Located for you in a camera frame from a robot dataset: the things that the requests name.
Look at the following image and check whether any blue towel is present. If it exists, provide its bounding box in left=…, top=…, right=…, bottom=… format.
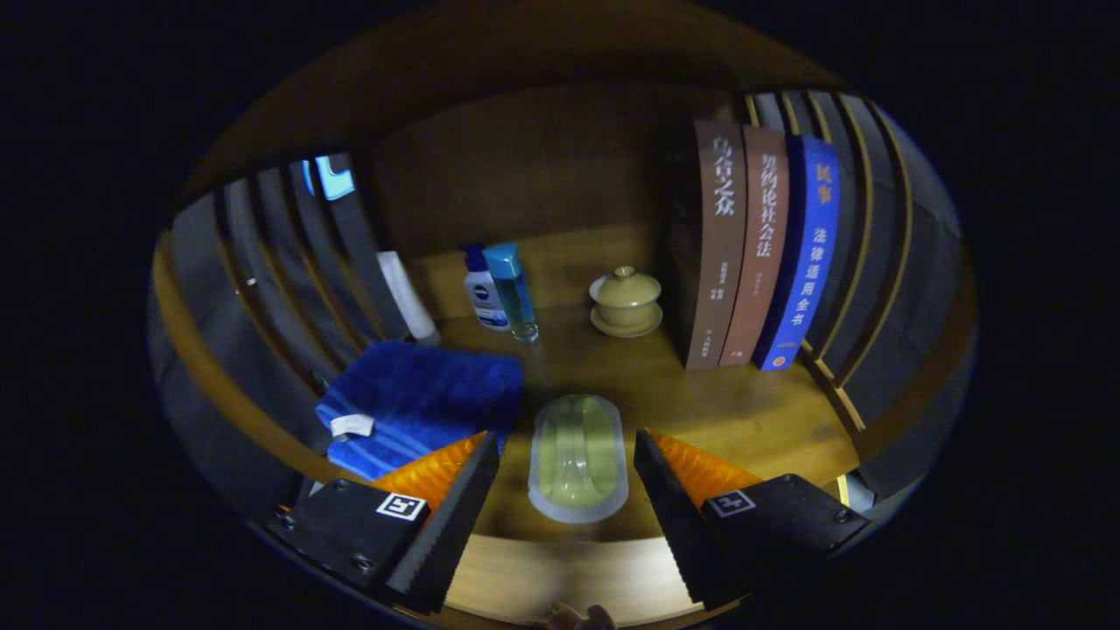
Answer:
left=315, top=339, right=524, bottom=480

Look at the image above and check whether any wooden cabinet with slatted shelf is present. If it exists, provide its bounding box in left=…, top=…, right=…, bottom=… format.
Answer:
left=149, top=0, right=978, bottom=561

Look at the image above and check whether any white bottle with blue cap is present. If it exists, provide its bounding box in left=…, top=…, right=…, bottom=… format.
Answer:
left=461, top=243, right=511, bottom=332

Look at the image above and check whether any reddish brown book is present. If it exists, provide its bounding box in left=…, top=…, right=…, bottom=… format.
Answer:
left=719, top=125, right=790, bottom=367

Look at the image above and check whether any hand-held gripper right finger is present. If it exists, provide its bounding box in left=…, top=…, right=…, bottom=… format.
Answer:
left=633, top=429, right=872, bottom=612

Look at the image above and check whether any dark brown book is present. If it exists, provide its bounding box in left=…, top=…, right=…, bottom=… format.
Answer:
left=669, top=120, right=747, bottom=371

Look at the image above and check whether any white tube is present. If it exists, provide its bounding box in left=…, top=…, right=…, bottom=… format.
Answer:
left=376, top=251, right=441, bottom=345

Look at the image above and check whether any teal clear bottle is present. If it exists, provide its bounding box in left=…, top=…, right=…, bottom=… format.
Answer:
left=482, top=242, right=540, bottom=344

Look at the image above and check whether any beige lidded teacup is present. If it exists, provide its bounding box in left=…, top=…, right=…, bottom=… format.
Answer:
left=589, top=266, right=664, bottom=339

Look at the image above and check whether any wooden countertop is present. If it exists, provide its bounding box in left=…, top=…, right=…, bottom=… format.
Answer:
left=324, top=223, right=863, bottom=543

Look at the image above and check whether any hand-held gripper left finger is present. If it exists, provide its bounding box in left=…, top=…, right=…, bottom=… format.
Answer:
left=267, top=430, right=501, bottom=615

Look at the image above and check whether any blue book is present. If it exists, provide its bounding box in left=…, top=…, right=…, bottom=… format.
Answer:
left=754, top=134, right=841, bottom=372

